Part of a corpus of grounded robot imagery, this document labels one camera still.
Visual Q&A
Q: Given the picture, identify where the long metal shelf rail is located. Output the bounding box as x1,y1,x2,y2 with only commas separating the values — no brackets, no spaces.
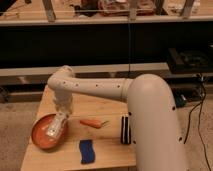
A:
0,62,169,76

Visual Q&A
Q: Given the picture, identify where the wooden table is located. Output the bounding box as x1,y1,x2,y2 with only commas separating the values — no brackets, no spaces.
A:
21,94,136,171

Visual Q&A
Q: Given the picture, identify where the black equipment box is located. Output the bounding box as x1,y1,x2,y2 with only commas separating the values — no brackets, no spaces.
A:
167,48,213,74

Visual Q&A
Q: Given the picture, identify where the orange ceramic bowl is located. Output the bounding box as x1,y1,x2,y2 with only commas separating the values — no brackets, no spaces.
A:
31,114,68,150

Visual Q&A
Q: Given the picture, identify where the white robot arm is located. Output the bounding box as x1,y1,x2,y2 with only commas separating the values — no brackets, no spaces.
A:
46,66,189,171

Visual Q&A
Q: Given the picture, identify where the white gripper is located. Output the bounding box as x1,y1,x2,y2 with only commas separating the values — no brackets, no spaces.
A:
46,113,68,139

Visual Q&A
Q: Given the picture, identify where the orange toy carrot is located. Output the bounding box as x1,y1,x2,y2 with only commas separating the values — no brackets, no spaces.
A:
80,119,106,129

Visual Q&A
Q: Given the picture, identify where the blue sponge cloth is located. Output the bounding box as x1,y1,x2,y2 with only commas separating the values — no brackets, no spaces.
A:
79,140,95,164

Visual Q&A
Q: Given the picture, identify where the black hanging cable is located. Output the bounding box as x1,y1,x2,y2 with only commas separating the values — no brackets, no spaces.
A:
127,19,132,80

